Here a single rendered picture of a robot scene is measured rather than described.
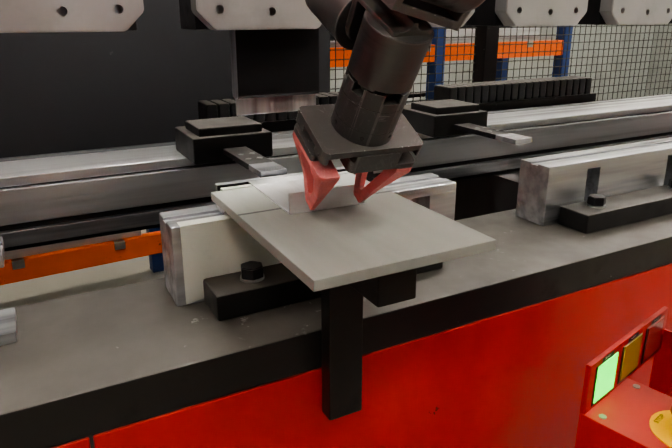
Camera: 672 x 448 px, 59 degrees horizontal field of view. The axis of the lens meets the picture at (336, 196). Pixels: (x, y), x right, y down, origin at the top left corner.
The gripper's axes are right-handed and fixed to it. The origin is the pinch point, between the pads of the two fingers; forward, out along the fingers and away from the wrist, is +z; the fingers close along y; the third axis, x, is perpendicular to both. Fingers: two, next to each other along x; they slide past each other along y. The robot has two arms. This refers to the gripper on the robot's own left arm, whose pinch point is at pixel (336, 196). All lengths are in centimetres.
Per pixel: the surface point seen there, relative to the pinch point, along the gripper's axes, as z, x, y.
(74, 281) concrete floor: 206, -146, 12
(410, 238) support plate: -3.6, 9.2, -2.3
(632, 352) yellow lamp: 10.0, 21.1, -32.1
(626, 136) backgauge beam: 25, -27, -94
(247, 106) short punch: 1.1, -16.0, 3.9
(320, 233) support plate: -1.0, 5.1, 4.2
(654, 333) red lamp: 10.4, 19.9, -37.9
